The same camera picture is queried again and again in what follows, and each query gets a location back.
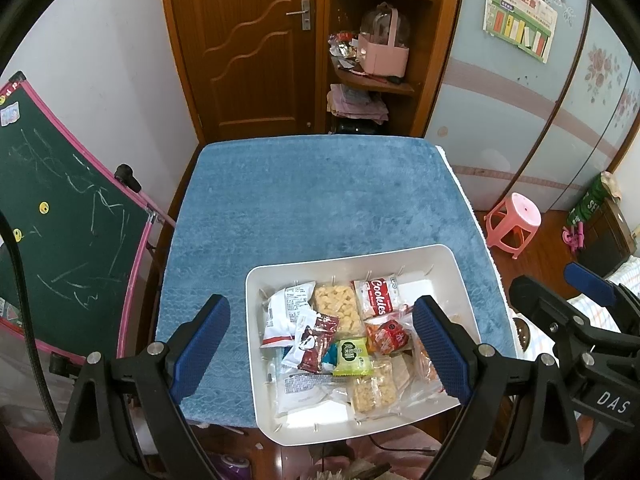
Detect dark wooden cabinet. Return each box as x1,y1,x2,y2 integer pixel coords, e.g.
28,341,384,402
580,197,638,276

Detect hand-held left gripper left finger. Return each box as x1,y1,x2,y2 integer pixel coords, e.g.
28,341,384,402
55,294,232,480

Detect small orange snack packet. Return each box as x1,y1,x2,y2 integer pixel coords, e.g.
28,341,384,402
365,317,416,356

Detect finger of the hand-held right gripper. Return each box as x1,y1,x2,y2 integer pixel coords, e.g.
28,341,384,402
509,275,640,356
564,261,640,311

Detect pink basket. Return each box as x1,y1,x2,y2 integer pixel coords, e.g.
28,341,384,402
356,3,412,77

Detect pile of shiny wrappers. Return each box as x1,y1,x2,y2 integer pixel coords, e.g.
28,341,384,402
327,32,366,71

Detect pink plastic stool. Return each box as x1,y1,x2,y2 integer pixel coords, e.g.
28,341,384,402
484,192,542,260

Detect checkered bedding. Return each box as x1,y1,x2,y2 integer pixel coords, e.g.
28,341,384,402
570,260,640,331

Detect wooden door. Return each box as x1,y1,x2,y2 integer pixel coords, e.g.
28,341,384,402
159,0,331,143

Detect dark red white snack packet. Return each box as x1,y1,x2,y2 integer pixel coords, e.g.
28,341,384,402
281,307,341,373

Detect red white cookie packet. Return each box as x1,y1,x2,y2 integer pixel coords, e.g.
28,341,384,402
352,275,408,321

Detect green chalkboard with pink frame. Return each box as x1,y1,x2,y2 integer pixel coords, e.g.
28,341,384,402
0,71,176,366

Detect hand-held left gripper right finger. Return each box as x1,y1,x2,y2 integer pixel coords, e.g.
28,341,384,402
411,295,586,480

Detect metal door handle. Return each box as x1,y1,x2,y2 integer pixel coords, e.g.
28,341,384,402
286,0,312,31

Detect black cable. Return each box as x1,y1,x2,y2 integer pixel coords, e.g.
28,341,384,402
0,210,61,431

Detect blue plush table cover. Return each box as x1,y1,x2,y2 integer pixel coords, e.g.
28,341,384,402
155,135,518,428

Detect white plastic tray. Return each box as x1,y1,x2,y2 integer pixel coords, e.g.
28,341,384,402
245,243,483,448

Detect clear packet of puffed rice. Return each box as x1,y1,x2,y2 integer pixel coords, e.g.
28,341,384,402
349,357,401,416

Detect pink toy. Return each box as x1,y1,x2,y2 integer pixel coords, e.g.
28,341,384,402
561,224,586,251

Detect dark bag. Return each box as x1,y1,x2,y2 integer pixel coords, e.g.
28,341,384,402
330,117,391,136

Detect flowered wardrobe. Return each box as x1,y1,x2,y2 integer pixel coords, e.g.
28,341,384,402
425,0,640,213

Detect large white pouch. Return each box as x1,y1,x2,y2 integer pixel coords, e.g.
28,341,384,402
270,357,351,416

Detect wooden shelf unit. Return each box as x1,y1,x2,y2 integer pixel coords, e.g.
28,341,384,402
325,0,466,138

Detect wall poster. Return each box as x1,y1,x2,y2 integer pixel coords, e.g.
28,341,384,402
482,0,558,65

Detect purple plastic object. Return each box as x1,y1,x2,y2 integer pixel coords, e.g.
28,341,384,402
202,452,261,480

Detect small green snack packet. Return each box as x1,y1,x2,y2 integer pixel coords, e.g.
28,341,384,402
332,337,373,377

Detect clear packet of yellow crackers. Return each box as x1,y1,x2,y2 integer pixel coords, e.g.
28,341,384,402
311,282,366,336

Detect folded pink clothes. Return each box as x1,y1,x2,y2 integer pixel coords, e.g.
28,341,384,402
327,84,390,123

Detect green bag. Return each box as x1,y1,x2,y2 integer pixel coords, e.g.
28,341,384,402
566,172,613,226

